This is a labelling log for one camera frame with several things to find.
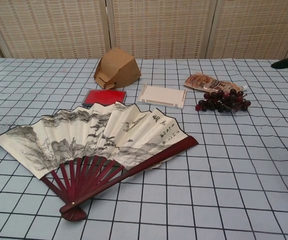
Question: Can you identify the cream paper stack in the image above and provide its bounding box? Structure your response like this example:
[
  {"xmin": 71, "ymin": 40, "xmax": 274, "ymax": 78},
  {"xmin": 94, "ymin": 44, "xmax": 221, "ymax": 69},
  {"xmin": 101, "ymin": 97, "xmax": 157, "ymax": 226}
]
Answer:
[{"xmin": 136, "ymin": 83, "xmax": 187, "ymax": 110}]

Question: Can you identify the dark red grape bunch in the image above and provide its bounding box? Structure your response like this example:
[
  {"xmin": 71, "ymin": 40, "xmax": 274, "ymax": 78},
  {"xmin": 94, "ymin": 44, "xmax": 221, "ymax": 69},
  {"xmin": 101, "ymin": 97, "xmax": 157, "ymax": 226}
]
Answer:
[{"xmin": 195, "ymin": 88, "xmax": 252, "ymax": 114}]

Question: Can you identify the folding paper fan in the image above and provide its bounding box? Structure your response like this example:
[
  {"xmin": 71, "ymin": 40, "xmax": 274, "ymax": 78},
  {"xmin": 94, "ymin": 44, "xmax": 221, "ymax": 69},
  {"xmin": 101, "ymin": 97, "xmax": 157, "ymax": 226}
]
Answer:
[{"xmin": 0, "ymin": 101, "xmax": 199, "ymax": 222}]

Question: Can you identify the orange snack packet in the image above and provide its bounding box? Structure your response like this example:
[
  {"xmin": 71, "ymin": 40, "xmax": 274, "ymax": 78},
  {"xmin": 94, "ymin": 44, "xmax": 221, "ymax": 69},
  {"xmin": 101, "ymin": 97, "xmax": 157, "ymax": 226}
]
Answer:
[{"xmin": 185, "ymin": 71, "xmax": 249, "ymax": 95}]

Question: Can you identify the brown cardboard box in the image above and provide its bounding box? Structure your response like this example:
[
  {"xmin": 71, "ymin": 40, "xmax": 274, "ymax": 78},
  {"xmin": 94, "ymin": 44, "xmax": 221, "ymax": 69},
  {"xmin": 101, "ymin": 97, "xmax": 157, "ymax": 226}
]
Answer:
[{"xmin": 94, "ymin": 47, "xmax": 142, "ymax": 90}]

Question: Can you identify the woven folding screen panel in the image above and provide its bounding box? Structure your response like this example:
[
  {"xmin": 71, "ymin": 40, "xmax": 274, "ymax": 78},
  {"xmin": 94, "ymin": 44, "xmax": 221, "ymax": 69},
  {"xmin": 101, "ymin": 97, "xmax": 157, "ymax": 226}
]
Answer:
[
  {"xmin": 207, "ymin": 0, "xmax": 288, "ymax": 60},
  {"xmin": 0, "ymin": 0, "xmax": 112, "ymax": 60},
  {"xmin": 106, "ymin": 0, "xmax": 217, "ymax": 60}
]

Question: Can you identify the blue checked tablecloth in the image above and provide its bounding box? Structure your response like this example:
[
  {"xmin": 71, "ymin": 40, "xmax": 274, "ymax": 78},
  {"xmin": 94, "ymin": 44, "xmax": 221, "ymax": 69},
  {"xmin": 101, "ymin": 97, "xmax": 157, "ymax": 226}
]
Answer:
[{"xmin": 0, "ymin": 57, "xmax": 288, "ymax": 240}]

